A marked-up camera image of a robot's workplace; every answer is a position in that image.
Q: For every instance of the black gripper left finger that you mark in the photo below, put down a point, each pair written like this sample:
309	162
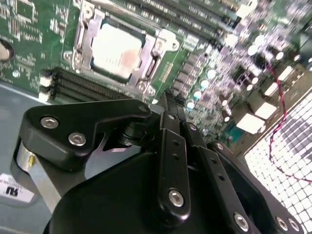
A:
73	117

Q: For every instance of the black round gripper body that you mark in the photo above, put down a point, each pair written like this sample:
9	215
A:
109	195

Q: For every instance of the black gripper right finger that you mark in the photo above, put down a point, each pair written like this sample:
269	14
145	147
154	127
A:
231	185

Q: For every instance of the silver CPU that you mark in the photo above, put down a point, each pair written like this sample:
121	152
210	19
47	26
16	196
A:
117	51

